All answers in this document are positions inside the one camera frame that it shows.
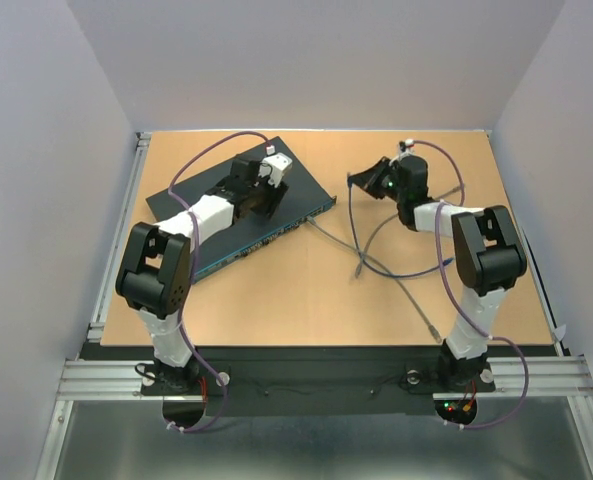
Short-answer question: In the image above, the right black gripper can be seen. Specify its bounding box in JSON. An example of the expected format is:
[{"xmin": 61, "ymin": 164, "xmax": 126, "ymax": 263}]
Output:
[{"xmin": 348, "ymin": 156, "xmax": 407, "ymax": 204}]

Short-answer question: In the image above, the grey ethernet cable long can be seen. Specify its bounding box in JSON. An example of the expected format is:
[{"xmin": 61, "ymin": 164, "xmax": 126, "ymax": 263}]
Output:
[{"xmin": 348, "ymin": 185, "xmax": 465, "ymax": 280}]

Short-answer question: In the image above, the blue ethernet cable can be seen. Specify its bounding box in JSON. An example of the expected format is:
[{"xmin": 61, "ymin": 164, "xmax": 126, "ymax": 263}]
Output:
[{"xmin": 345, "ymin": 172, "xmax": 457, "ymax": 279}]

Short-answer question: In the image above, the grey ethernet cable short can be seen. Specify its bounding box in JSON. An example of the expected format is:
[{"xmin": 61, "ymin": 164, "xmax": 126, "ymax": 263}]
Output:
[{"xmin": 306, "ymin": 216, "xmax": 443, "ymax": 344}]

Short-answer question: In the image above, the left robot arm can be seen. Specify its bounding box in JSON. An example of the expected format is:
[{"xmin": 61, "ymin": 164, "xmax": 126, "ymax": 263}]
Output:
[{"xmin": 115, "ymin": 148, "xmax": 292, "ymax": 394}]

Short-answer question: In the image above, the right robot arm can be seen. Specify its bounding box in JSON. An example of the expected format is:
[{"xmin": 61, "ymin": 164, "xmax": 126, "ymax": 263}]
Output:
[{"xmin": 347, "ymin": 155, "xmax": 527, "ymax": 390}]

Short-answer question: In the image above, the metal sheet panel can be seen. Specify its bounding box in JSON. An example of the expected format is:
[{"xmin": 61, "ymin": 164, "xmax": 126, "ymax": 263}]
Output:
[{"xmin": 38, "ymin": 398, "xmax": 593, "ymax": 479}]

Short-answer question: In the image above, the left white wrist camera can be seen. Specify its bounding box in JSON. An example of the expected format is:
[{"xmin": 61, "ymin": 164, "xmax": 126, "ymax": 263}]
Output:
[{"xmin": 258, "ymin": 153, "xmax": 292, "ymax": 188}]

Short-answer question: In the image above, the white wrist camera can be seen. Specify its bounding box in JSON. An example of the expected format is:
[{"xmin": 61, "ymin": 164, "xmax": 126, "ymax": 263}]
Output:
[
  {"xmin": 258, "ymin": 153, "xmax": 292, "ymax": 188},
  {"xmin": 393, "ymin": 138, "xmax": 415, "ymax": 162}
]

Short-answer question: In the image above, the dark blue network switch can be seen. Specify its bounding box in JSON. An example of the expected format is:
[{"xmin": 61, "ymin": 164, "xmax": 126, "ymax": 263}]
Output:
[{"xmin": 146, "ymin": 136, "xmax": 336, "ymax": 283}]

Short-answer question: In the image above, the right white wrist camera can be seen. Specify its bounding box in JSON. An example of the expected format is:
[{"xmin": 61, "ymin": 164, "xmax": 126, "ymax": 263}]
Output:
[{"xmin": 393, "ymin": 138, "xmax": 415, "ymax": 162}]

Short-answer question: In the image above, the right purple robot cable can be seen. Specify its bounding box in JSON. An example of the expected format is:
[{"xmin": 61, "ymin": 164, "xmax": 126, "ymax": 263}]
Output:
[{"xmin": 410, "ymin": 140, "xmax": 530, "ymax": 432}]

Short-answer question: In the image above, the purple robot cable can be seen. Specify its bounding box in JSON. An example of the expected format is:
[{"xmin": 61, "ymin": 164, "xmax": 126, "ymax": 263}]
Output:
[
  {"xmin": 410, "ymin": 140, "xmax": 530, "ymax": 432},
  {"xmin": 167, "ymin": 130, "xmax": 276, "ymax": 435}
]

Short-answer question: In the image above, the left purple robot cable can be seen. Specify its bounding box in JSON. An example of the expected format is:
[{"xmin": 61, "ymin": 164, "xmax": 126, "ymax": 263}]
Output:
[{"xmin": 167, "ymin": 130, "xmax": 276, "ymax": 435}]

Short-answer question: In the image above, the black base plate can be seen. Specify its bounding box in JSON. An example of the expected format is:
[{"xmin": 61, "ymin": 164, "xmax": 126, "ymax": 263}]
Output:
[{"xmin": 80, "ymin": 343, "xmax": 536, "ymax": 423}]

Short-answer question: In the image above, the aluminium left side rail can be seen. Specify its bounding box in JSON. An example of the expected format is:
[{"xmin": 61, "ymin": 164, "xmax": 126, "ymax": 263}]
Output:
[{"xmin": 86, "ymin": 132, "xmax": 152, "ymax": 343}]

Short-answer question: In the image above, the aluminium rail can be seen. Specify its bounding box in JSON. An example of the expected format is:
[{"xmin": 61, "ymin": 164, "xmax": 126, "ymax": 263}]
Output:
[
  {"xmin": 86, "ymin": 132, "xmax": 152, "ymax": 343},
  {"xmin": 57, "ymin": 356, "xmax": 593, "ymax": 401}
]

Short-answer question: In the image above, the aluminium front rail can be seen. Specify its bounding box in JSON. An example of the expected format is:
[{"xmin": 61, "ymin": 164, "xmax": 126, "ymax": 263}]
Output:
[{"xmin": 57, "ymin": 356, "xmax": 593, "ymax": 401}]

